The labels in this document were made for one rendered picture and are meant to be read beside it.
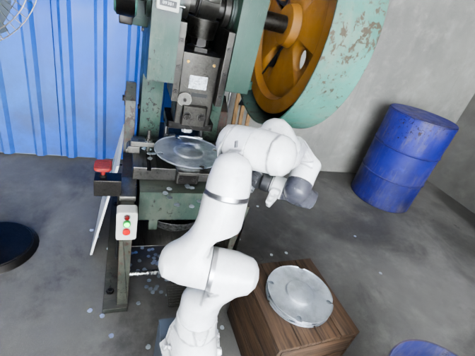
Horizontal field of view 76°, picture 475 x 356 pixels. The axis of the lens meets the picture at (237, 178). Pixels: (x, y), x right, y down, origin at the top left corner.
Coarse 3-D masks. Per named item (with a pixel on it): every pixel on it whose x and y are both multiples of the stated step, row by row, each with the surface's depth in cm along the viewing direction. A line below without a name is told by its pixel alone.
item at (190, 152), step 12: (156, 144) 129; (168, 144) 131; (180, 144) 134; (192, 144) 136; (204, 144) 139; (168, 156) 122; (180, 156) 124; (192, 156) 125; (204, 156) 129; (216, 156) 132; (192, 168) 118; (204, 168) 120
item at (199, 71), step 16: (192, 48) 116; (208, 48) 120; (192, 64) 115; (208, 64) 116; (192, 80) 118; (208, 80) 120; (192, 96) 121; (208, 96) 123; (176, 112) 123; (192, 112) 122; (208, 112) 127
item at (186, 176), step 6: (180, 168) 117; (186, 168) 118; (210, 168) 122; (180, 174) 114; (186, 174) 115; (192, 174) 116; (198, 174) 117; (204, 174) 118; (180, 180) 129; (186, 180) 131; (192, 180) 132
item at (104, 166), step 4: (96, 160) 112; (100, 160) 112; (104, 160) 113; (108, 160) 114; (96, 164) 110; (100, 164) 110; (104, 164) 111; (108, 164) 112; (96, 168) 108; (100, 168) 108; (104, 168) 109; (108, 168) 109; (104, 172) 112
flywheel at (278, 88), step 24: (288, 0) 128; (312, 0) 115; (336, 0) 93; (288, 24) 120; (312, 24) 111; (264, 48) 149; (288, 48) 127; (312, 48) 110; (264, 72) 148; (288, 72) 126; (312, 72) 103; (264, 96) 139; (288, 96) 118
